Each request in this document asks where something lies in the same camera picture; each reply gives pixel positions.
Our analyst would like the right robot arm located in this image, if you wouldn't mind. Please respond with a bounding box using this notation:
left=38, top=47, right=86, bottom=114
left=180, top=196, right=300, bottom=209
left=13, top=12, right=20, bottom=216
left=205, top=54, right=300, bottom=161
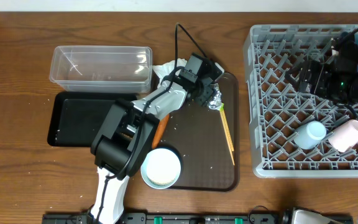
left=284, top=28, right=358, bottom=223

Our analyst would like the green foil snack wrapper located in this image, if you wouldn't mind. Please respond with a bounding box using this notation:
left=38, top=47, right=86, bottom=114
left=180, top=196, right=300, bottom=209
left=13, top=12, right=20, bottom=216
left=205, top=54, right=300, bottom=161
left=208, top=83, right=224, bottom=111

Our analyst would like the pink cup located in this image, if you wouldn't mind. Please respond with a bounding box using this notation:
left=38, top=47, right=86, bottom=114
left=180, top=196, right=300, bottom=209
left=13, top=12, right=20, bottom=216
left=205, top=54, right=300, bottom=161
left=328, top=119, right=358, bottom=152

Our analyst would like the brown serving tray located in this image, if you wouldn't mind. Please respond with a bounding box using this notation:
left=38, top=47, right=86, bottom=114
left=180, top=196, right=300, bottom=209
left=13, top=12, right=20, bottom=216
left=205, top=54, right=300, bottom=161
left=158, top=73, right=240, bottom=192

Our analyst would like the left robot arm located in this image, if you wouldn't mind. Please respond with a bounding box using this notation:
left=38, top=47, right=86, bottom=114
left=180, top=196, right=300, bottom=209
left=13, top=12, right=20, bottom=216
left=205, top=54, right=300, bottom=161
left=88, top=58, right=224, bottom=223

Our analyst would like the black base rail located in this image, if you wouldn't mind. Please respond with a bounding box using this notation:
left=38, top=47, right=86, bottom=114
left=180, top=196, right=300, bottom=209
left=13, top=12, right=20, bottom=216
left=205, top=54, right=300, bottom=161
left=41, top=205, right=354, bottom=224

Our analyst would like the wooden chopstick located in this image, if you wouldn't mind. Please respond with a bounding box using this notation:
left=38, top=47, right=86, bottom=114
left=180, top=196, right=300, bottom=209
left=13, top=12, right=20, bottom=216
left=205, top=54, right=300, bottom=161
left=219, top=110, right=236, bottom=166
left=218, top=108, right=234, bottom=153

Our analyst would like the orange carrot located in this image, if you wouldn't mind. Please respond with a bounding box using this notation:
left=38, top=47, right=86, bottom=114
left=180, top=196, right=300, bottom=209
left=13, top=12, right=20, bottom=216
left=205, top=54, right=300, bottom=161
left=152, top=114, right=170, bottom=149

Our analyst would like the black rectangular tray bin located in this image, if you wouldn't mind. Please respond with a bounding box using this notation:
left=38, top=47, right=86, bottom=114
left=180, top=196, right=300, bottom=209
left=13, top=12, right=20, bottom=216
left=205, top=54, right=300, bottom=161
left=47, top=91, right=136, bottom=147

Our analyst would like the clear plastic bin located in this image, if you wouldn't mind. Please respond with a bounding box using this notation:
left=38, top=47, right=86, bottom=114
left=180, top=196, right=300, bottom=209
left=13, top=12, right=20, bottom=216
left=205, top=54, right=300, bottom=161
left=49, top=45, right=153, bottom=93

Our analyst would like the blue cup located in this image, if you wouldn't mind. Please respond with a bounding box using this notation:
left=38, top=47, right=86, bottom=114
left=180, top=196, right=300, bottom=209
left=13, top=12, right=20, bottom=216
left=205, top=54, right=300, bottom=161
left=293, top=121, right=326, bottom=149

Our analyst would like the grey dishwasher rack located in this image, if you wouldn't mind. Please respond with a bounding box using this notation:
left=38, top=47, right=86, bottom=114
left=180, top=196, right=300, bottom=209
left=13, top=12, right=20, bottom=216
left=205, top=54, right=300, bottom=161
left=243, top=24, right=358, bottom=178

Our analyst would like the white napkin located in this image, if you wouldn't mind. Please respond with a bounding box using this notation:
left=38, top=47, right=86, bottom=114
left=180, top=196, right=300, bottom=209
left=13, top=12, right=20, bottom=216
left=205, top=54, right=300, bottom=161
left=152, top=58, right=187, bottom=88

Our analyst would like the light blue rice bowl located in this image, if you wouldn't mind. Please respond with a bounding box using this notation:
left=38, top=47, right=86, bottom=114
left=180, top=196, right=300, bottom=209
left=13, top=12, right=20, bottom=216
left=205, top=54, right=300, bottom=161
left=140, top=148, right=181, bottom=190

